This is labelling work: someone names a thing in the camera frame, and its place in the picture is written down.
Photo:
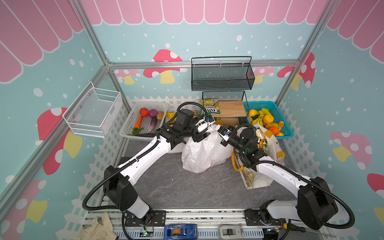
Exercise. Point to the toy orange fruit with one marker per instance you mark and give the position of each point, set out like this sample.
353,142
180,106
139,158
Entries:
274,130

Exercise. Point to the white plastic grocery bag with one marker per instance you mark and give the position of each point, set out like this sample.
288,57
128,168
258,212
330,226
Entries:
198,157

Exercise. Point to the orange toy carrot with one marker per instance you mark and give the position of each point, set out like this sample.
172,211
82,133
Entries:
139,122

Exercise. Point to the blue device on rail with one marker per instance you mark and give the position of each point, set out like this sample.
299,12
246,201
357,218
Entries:
181,232

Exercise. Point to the brown toy potato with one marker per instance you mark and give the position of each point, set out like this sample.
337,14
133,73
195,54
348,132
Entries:
160,116

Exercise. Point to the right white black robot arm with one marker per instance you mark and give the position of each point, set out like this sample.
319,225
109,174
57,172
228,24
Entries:
315,205

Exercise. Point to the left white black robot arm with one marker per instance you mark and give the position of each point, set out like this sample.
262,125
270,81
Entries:
118,183

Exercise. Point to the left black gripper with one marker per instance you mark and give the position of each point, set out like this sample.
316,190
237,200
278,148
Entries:
200,136

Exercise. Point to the yellow black snack bag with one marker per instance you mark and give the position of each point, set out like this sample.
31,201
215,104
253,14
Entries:
262,142

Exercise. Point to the green Fox's candy bag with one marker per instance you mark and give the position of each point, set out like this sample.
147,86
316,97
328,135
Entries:
211,106

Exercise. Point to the toy yellow lemon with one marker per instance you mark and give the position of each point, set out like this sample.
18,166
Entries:
268,119

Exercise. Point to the grey device on rail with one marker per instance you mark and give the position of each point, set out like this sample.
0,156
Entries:
231,232

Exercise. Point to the toy banana bunch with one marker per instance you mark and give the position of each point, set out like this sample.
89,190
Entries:
259,120

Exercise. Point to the red toy tomato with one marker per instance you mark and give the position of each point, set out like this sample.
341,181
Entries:
144,112

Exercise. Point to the black wire wooden shelf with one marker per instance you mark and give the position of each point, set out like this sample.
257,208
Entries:
231,104

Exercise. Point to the toy croissant back left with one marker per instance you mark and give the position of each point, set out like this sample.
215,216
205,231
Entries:
171,116

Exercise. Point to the beige cloth rag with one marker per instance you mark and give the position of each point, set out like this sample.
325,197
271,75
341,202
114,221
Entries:
97,231

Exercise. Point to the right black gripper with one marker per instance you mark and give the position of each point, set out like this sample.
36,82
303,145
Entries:
227,137

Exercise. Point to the black mesh wall basket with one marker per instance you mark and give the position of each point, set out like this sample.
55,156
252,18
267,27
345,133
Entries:
228,73

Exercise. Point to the white wire wall basket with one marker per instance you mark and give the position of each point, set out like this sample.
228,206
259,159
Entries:
93,112

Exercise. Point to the purple toy onion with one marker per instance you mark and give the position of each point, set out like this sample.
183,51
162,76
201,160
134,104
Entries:
153,113

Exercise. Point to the purple toy eggplant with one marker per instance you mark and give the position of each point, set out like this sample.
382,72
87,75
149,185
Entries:
153,124

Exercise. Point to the green toy leaf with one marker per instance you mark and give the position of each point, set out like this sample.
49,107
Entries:
136,131

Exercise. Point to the teal plastic fruit basket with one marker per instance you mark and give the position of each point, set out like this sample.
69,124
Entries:
253,109

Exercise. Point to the cream canvas tote bag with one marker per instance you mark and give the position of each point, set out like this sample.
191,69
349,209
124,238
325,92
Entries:
261,176

